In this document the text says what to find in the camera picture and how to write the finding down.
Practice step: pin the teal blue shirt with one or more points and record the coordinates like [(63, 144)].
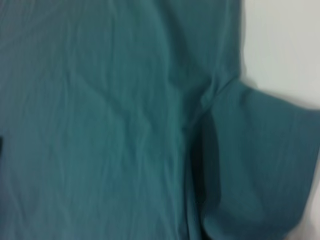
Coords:
[(125, 125)]

